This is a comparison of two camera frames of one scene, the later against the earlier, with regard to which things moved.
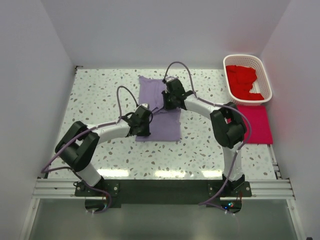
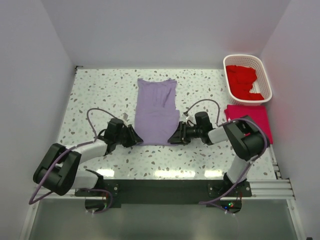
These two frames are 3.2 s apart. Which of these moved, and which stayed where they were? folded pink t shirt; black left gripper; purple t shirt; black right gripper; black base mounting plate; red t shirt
Moved: black right gripper; black left gripper
Stayed: red t shirt; purple t shirt; black base mounting plate; folded pink t shirt
